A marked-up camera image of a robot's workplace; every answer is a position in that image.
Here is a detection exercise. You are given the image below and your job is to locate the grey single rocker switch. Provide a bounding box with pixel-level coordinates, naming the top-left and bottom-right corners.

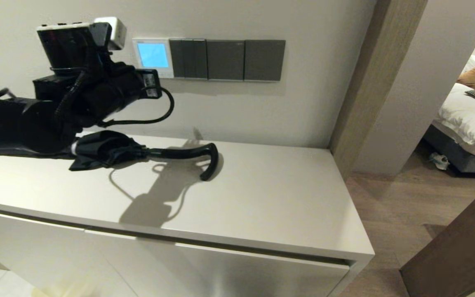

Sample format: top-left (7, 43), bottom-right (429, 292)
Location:
top-left (244, 40), bottom-right (286, 82)
top-left (206, 40), bottom-right (245, 81)

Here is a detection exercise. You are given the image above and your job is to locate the white sideboard cabinet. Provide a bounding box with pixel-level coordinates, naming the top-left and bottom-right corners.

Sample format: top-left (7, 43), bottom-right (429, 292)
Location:
top-left (0, 125), bottom-right (375, 297)

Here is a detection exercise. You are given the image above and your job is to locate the black braided cable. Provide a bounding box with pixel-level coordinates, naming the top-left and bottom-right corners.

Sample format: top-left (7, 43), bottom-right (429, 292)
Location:
top-left (56, 45), bottom-right (98, 120)

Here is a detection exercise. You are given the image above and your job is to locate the white teal slipper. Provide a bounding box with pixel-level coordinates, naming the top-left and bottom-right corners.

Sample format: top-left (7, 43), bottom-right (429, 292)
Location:
top-left (429, 152), bottom-right (450, 171)

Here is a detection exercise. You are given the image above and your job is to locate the thin black looped cable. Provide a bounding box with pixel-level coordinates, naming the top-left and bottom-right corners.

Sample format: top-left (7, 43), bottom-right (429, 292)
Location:
top-left (97, 87), bottom-right (175, 126)

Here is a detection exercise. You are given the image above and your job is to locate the light wooden door frame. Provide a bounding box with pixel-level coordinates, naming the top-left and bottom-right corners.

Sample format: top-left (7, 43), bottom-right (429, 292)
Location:
top-left (329, 0), bottom-right (428, 180)

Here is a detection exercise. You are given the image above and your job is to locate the white wall thermostat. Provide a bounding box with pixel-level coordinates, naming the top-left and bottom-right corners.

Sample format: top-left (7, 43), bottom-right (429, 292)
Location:
top-left (132, 38), bottom-right (174, 79)

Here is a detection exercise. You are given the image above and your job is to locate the black folded umbrella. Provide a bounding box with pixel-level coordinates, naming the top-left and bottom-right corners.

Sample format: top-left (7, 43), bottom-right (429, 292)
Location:
top-left (0, 130), bottom-right (220, 182)

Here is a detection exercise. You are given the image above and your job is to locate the brown wooden door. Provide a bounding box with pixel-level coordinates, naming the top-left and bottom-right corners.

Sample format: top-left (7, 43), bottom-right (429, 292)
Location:
top-left (400, 175), bottom-right (475, 297)

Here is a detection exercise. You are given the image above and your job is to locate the grey triple rocker switch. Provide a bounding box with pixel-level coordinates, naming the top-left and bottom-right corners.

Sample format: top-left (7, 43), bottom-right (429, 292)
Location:
top-left (169, 39), bottom-right (208, 80)

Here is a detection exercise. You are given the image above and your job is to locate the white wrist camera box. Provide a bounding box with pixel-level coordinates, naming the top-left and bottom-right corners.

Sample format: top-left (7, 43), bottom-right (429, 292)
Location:
top-left (94, 16), bottom-right (127, 51)

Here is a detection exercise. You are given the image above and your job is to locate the dark grey bed base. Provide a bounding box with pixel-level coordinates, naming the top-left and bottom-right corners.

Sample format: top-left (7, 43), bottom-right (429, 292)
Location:
top-left (422, 125), bottom-right (475, 179)

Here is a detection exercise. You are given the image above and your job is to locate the black module with white lid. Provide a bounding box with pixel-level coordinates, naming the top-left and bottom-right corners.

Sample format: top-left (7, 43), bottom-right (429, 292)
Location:
top-left (36, 23), bottom-right (112, 75)

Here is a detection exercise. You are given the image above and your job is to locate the white bed with pillows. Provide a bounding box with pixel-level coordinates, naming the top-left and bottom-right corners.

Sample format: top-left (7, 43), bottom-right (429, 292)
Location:
top-left (432, 84), bottom-right (475, 161)

